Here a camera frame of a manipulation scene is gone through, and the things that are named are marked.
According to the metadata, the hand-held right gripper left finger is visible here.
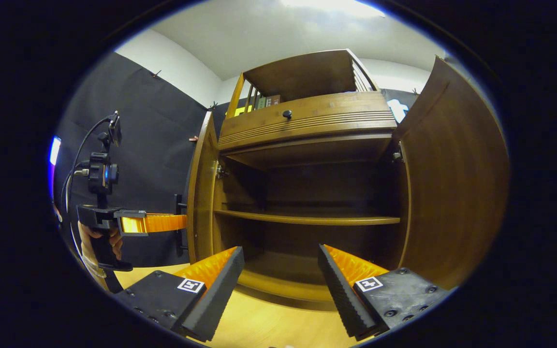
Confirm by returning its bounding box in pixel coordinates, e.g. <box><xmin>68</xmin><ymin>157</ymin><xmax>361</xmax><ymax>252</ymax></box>
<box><xmin>114</xmin><ymin>246</ymin><xmax>245</xmax><ymax>343</ymax></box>

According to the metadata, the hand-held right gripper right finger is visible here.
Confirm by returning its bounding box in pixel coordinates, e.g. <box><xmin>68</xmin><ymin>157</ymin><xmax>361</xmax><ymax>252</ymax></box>
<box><xmin>318</xmin><ymin>245</ymin><xmax>453</xmax><ymax>341</ymax></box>

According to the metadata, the black door handle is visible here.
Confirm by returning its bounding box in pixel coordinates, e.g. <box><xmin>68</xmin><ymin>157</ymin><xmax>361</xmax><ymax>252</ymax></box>
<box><xmin>174</xmin><ymin>193</ymin><xmax>188</xmax><ymax>257</ymax></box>

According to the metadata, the wooden shoe cabinet door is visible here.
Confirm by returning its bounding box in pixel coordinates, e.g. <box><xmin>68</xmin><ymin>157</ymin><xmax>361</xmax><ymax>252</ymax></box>
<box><xmin>186</xmin><ymin>112</ymin><xmax>221</xmax><ymax>264</ymax></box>
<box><xmin>395</xmin><ymin>56</ymin><xmax>510</xmax><ymax>290</ymax></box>

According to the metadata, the wooden double-door shoe cabinet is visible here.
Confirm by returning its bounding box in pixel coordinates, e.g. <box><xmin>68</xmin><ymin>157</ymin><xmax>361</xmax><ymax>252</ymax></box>
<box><xmin>211</xmin><ymin>48</ymin><xmax>407</xmax><ymax>303</ymax></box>

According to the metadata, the wooden cabinet shelf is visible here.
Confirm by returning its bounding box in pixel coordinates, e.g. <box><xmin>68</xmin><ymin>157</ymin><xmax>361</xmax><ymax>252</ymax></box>
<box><xmin>213</xmin><ymin>209</ymin><xmax>401</xmax><ymax>227</ymax></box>

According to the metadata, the wooden cabinet drawer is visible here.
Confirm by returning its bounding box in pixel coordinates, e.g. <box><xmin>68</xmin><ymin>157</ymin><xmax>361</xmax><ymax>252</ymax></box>
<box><xmin>218</xmin><ymin>91</ymin><xmax>398</xmax><ymax>151</ymax></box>

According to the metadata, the black backdrop cloth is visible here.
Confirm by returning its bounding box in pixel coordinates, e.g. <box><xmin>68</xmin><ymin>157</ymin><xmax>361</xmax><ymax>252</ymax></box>
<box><xmin>54</xmin><ymin>52</ymin><xmax>424</xmax><ymax>269</ymax></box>

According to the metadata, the black cable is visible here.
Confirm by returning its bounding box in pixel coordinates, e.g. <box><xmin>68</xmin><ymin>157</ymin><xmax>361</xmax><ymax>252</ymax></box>
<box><xmin>61</xmin><ymin>115</ymin><xmax>115</xmax><ymax>214</ymax></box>

